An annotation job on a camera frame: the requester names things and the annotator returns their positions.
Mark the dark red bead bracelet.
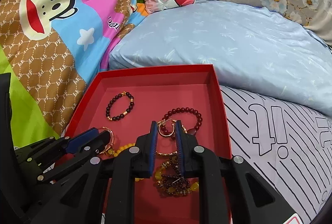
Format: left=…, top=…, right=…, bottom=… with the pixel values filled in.
left=161, top=106, right=204, bottom=136

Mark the thin rose gold bangle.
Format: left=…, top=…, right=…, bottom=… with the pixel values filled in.
left=98, top=127, right=115, bottom=157

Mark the colourful monkey cartoon blanket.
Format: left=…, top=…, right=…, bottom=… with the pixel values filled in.
left=1, top=0, right=147, bottom=148

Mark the red jewelry tray box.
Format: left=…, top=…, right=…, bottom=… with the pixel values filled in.
left=64, top=64, right=233, bottom=224

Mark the grey striped print pillow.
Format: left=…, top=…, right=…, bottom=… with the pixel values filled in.
left=221, top=86, right=331, bottom=223

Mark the small gold hoop earring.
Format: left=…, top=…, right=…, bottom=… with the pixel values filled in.
left=157, top=118, right=176, bottom=139

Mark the dark bead gold spacer bracelet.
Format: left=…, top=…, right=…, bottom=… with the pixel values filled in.
left=105, top=91, right=135, bottom=122

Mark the light blue quilt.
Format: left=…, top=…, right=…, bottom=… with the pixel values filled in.
left=107, top=0, right=331, bottom=115

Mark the yellow amber chunky bracelet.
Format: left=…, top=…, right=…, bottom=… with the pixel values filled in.
left=154, top=158, right=200, bottom=195

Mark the gold cuff bangle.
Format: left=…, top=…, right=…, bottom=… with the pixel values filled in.
left=156, top=118, right=177, bottom=157

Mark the yellow round bead bracelet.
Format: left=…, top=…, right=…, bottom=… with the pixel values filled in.
left=107, top=142, right=142, bottom=183

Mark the purple garnet bead strand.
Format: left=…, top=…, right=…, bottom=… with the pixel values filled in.
left=155, top=156, right=192, bottom=197

